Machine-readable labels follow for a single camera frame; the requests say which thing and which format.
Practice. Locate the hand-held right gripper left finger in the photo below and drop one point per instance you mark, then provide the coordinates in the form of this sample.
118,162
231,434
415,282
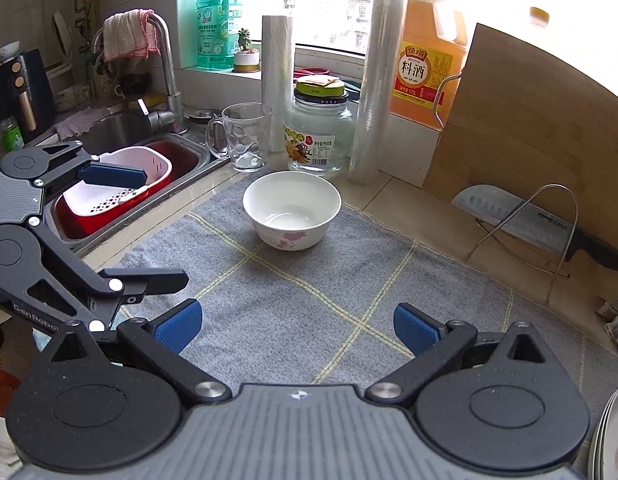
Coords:
179,322

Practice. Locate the metal sink strainer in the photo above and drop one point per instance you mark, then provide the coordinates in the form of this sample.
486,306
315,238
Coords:
204,114

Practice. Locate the red plastic basin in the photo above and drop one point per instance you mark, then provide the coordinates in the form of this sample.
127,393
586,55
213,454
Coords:
181,157

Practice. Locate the white pink-flowered bowl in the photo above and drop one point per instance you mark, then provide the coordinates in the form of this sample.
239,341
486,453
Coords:
289,200

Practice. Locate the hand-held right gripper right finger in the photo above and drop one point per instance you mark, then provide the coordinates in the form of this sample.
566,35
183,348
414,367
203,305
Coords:
414,327

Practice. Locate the pink dishcloth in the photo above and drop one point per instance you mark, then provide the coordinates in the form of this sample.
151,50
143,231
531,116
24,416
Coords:
129,35

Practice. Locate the black air fryer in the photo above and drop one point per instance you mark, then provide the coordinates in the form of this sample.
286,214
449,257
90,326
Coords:
19,90

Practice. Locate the stainless steel sink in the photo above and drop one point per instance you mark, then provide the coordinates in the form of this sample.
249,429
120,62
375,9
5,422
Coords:
114,127

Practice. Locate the green dish soap bottle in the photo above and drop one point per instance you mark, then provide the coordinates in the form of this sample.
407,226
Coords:
214,25

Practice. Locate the bamboo cutting board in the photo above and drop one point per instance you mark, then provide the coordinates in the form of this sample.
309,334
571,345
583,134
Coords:
514,135

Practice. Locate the clear glass mug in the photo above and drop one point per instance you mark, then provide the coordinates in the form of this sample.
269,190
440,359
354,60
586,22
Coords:
244,145

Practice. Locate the glass jar with green lid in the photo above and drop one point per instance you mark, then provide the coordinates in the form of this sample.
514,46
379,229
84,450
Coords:
319,125

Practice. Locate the orange cooking wine jug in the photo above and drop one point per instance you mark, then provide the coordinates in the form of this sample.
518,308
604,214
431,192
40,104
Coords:
424,105

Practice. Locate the clear plastic wrap roll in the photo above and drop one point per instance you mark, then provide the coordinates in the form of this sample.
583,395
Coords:
379,85

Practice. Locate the small potted plant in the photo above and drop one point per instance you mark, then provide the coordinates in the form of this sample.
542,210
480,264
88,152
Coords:
247,62

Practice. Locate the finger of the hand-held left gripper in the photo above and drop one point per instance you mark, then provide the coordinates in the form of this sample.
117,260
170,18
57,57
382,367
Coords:
149,280
114,174

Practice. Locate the pale green plastic bottle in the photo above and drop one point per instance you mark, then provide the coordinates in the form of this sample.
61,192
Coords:
236,25

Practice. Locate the grey dishcloth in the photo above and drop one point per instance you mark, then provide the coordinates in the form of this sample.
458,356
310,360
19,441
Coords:
79,122

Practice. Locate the metal faucet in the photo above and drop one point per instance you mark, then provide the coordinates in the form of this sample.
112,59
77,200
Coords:
169,85

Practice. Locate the grey checked dish mat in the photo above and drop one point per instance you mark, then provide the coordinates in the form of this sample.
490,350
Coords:
314,285

